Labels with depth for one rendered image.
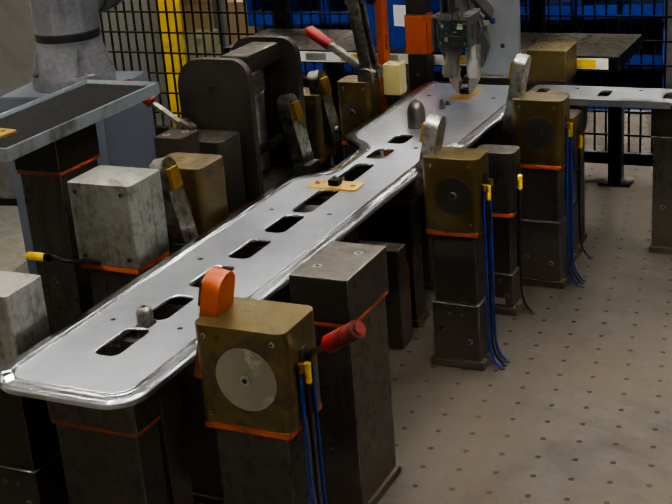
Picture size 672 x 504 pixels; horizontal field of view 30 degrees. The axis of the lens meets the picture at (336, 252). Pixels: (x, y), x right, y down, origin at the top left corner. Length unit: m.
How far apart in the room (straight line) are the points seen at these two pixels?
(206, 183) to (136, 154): 0.54
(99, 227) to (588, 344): 0.83
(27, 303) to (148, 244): 0.25
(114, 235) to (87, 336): 0.24
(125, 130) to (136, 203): 0.65
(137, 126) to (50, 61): 0.20
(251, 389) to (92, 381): 0.18
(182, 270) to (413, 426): 0.43
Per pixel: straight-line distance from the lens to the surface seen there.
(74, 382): 1.38
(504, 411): 1.87
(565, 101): 2.19
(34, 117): 1.87
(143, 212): 1.68
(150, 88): 1.95
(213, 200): 1.83
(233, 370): 1.33
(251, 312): 1.34
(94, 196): 1.69
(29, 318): 1.52
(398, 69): 2.42
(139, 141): 2.35
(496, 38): 2.56
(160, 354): 1.42
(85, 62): 2.28
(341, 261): 1.54
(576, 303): 2.22
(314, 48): 2.80
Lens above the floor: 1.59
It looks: 21 degrees down
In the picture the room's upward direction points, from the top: 4 degrees counter-clockwise
